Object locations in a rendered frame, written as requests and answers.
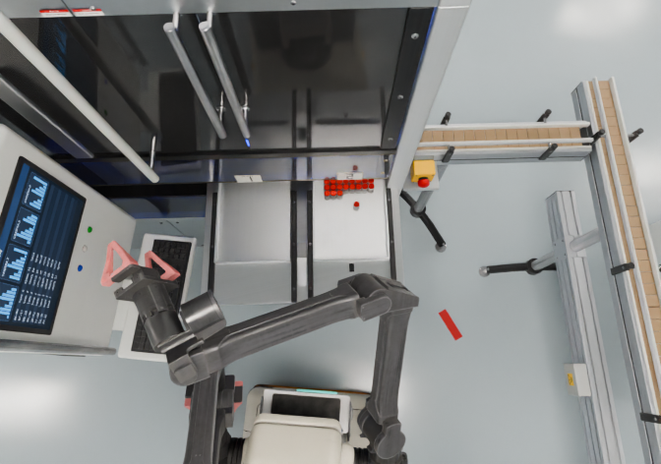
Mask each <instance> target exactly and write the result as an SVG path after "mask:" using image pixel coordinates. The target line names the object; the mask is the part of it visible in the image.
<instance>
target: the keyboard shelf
mask: <svg viewBox="0 0 661 464"><path fill-rule="evenodd" d="M154 239H157V240H169V241H180V242H191V243H192V247H191V252H190V256H189V262H188V267H187V272H186V278H185V283H184V289H183V294H182V299H181V305H182V304H184V303H186V299H187V294H188V288H189V283H190V277H191V272H192V267H193V261H194V256H195V251H196V246H197V239H196V238H195V237H185V236H174V235H163V234H151V233H146V234H145V235H144V239H143V243H142V247H141V251H140V256H139V260H138V264H139V265H140V266H145V253H147V252H148V251H151V250H152V245H153V240H154ZM131 283H133V282H132V280H127V279H124V280H123V284H122V287H123V289H125V288H126V287H127V286H129V285H130V284H131ZM138 314H139V312H138V310H137V307H136V305H135V303H134V302H129V301H121V300H119V301H118V306H117V310H116V315H115V319H114V323H113V327H112V330H122V331H123V333H122V337H121V342H120V346H119V351H118V357H120V358H127V359H137V360H147V361H157V362H166V363H167V361H166V355H162V354H153V353H143V352H132V351H131V347H132V342H133V338H134V333H135V328H136V324H137V319H138Z"/></svg>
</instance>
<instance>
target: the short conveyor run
mask: <svg viewBox="0 0 661 464"><path fill-rule="evenodd" d="M551 113H552V111H551V110H550V109H547V110H546V111H545V113H543V114H542V115H541V116H540V118H539V119H538V120H537V121H536V122H523V123H485V124H448V122H449V120H450V118H451V113H450V112H446V114H445V116H444V117H443V120H442V122H441V124H440V125H426V126H425V129H424V132H423V134H422V137H421V140H420V142H419V145H418V147H417V149H416V152H415V155H426V154H434V161H437V165H446V164H484V163H522V162H561V161H581V160H582V159H584V158H585V157H586V156H587V155H588V154H590V153H591V152H592V148H591V145H590V143H592V142H593V138H589V137H588V133H587V128H586V127H588V126H589V125H590V123H589V122H586V121H561V122H547V118H548V117H549V116H550V114H551Z"/></svg>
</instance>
